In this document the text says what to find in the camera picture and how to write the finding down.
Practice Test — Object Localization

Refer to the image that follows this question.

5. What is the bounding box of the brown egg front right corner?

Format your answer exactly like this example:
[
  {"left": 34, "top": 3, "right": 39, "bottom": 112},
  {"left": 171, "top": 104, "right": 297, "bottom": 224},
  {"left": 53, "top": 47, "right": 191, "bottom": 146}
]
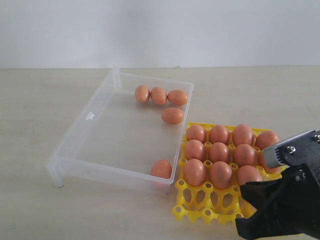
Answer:
[{"left": 150, "top": 159, "right": 172, "bottom": 180}]

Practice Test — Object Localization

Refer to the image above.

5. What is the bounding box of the yellow plastic egg tray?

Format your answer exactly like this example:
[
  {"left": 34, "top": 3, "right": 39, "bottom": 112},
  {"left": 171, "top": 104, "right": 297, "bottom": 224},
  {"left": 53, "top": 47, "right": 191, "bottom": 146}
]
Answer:
[{"left": 172, "top": 122, "right": 284, "bottom": 225}]

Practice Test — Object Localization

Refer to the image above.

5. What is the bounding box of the brown egg second row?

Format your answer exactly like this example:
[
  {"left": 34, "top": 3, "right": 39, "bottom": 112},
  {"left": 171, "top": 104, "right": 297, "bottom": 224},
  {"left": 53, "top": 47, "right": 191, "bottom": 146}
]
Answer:
[{"left": 135, "top": 85, "right": 150, "bottom": 104}]

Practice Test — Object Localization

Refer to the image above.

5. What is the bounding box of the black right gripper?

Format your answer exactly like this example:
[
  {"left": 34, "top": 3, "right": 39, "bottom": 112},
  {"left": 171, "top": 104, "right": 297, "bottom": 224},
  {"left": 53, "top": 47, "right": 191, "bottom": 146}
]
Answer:
[{"left": 235, "top": 164, "right": 320, "bottom": 240}]

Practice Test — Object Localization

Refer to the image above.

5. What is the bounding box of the clear plastic bin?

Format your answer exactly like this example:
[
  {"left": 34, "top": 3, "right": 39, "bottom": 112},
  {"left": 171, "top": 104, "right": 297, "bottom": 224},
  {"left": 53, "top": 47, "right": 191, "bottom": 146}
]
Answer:
[{"left": 47, "top": 68, "right": 194, "bottom": 195}]

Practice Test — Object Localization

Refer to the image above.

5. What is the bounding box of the brown egg column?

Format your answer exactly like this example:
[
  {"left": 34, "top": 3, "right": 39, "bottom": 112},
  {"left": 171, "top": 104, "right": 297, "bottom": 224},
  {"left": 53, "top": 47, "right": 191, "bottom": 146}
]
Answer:
[
  {"left": 236, "top": 165, "right": 263, "bottom": 186},
  {"left": 233, "top": 143, "right": 258, "bottom": 167},
  {"left": 161, "top": 107, "right": 185, "bottom": 125},
  {"left": 258, "top": 150, "right": 282, "bottom": 174}
]

